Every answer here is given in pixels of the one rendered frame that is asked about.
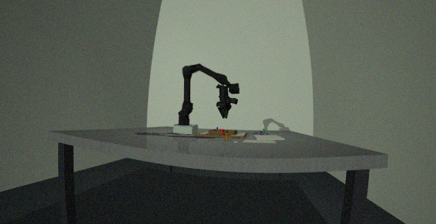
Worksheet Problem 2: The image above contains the cream rectangular card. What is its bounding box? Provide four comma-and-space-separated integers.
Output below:
254, 135, 285, 141

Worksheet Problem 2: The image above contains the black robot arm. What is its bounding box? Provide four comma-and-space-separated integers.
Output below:
178, 63, 239, 125

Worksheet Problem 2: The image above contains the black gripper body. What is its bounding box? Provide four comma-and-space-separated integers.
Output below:
217, 94, 231, 108

